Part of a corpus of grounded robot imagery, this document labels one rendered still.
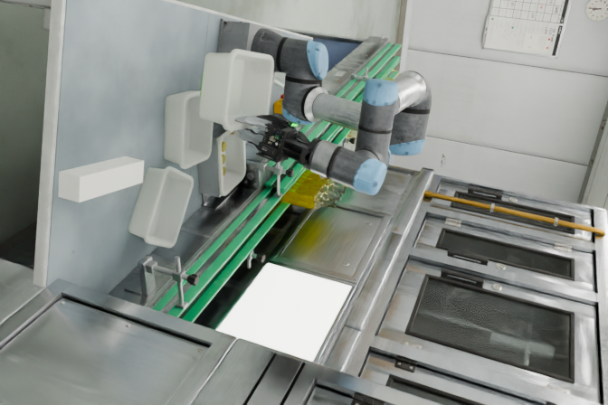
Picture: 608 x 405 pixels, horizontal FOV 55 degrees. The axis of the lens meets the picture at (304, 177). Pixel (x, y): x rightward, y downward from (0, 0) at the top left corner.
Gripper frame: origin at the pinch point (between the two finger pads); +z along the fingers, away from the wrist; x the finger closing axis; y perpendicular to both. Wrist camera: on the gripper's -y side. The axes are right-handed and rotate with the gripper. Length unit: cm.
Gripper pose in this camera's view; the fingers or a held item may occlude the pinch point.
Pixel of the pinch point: (241, 123)
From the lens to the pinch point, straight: 135.9
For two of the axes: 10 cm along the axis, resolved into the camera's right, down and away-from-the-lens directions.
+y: -3.6, 1.5, -9.2
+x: -2.9, 9.2, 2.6
